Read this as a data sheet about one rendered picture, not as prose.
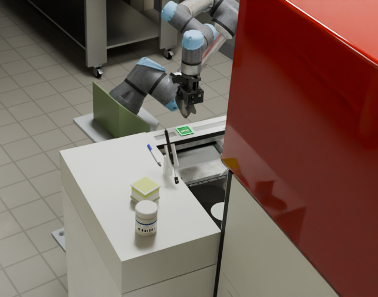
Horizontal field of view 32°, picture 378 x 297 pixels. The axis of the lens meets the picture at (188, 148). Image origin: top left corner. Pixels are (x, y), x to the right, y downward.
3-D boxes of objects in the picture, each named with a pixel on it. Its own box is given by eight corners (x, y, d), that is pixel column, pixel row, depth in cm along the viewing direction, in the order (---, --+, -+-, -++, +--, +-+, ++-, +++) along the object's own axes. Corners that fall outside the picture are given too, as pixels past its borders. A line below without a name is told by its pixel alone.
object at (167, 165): (178, 180, 232) (180, 150, 225) (168, 183, 231) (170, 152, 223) (170, 171, 237) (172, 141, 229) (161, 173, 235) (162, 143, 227)
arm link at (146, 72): (127, 78, 285) (146, 53, 284) (151, 97, 284) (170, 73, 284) (123, 76, 273) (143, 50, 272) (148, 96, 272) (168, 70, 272)
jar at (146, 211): (160, 233, 209) (161, 210, 204) (140, 238, 206) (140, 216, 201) (151, 220, 214) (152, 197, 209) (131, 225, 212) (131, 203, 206)
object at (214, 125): (270, 145, 280) (275, 118, 272) (153, 174, 258) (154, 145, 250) (259, 134, 287) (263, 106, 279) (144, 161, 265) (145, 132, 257)
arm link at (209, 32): (199, 12, 246) (186, 23, 237) (222, 30, 246) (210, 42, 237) (189, 27, 251) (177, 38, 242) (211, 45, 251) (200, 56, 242)
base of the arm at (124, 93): (102, 89, 279) (117, 71, 279) (125, 105, 290) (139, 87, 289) (119, 104, 268) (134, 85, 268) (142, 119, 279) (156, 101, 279)
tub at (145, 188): (160, 200, 223) (161, 185, 219) (144, 210, 218) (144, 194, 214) (145, 190, 227) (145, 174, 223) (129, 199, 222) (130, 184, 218)
